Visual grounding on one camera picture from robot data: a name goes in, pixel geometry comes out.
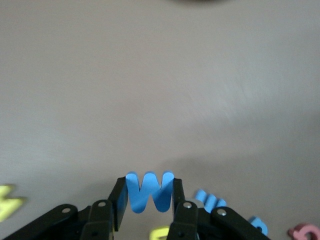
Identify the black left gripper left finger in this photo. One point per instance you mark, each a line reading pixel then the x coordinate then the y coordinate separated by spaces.
pixel 100 220

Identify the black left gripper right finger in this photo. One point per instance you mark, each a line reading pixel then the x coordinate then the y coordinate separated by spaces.
pixel 190 222

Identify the blue foam lowercase m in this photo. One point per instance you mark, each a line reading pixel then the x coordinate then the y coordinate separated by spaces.
pixel 210 200

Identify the yellow foam lowercase u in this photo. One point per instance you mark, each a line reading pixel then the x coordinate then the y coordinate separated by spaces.
pixel 158 233

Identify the blue foam letter W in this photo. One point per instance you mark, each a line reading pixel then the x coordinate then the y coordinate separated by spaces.
pixel 147 192

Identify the blue foam lowercase a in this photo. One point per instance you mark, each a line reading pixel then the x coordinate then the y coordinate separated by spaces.
pixel 255 221

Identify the yellow foam letter H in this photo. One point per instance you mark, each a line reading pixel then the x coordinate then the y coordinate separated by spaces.
pixel 7 202

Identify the red foam letter Q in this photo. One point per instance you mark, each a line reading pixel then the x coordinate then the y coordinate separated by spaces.
pixel 300 232

